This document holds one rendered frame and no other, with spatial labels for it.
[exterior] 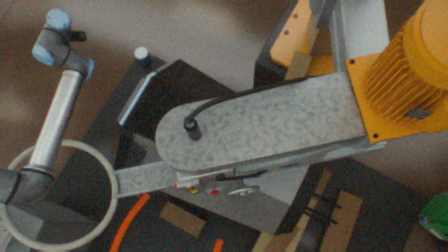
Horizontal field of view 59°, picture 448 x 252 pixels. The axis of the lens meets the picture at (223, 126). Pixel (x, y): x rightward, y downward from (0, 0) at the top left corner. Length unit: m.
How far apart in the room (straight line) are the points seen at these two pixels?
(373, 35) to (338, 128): 0.53
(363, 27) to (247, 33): 1.72
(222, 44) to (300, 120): 2.05
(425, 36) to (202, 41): 2.46
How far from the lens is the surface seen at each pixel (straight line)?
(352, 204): 2.94
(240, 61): 3.19
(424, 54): 1.00
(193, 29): 3.34
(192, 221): 2.80
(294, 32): 2.44
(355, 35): 1.68
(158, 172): 1.90
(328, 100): 1.32
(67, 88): 1.71
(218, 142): 1.25
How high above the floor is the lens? 2.92
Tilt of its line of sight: 75 degrees down
